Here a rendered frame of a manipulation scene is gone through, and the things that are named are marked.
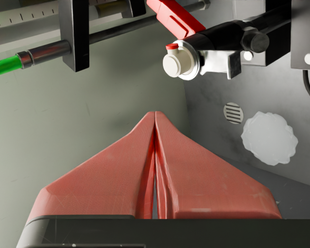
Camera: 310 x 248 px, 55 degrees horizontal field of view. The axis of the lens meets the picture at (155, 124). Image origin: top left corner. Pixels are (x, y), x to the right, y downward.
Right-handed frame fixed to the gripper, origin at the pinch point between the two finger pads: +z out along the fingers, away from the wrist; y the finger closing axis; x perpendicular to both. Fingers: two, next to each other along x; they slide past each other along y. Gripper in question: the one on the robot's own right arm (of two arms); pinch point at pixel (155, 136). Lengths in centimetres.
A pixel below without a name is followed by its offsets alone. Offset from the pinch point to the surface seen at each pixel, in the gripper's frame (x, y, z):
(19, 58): 5.3, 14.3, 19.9
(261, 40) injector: -0.1, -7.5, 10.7
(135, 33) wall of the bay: 9.9, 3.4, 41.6
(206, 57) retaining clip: 0.2, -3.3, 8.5
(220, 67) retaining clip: 0.5, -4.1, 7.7
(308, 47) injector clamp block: 2.8, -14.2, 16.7
